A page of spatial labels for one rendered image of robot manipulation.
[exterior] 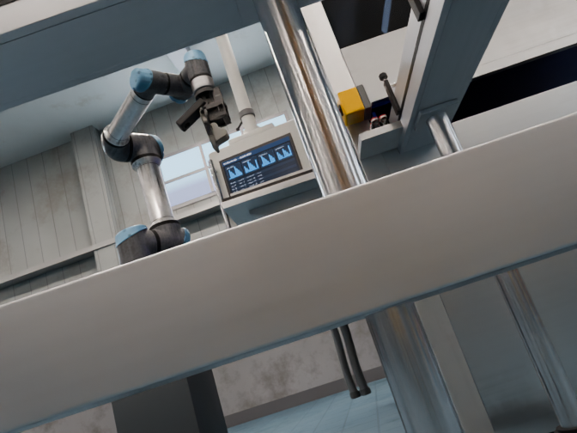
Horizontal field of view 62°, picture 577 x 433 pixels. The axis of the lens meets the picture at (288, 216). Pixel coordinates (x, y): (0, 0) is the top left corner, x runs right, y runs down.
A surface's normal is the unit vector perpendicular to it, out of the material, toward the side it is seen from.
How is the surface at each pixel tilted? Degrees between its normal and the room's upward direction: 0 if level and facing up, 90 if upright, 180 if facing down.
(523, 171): 90
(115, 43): 180
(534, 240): 90
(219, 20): 180
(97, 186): 90
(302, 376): 90
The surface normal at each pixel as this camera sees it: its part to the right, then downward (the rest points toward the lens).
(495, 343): -0.11, -0.26
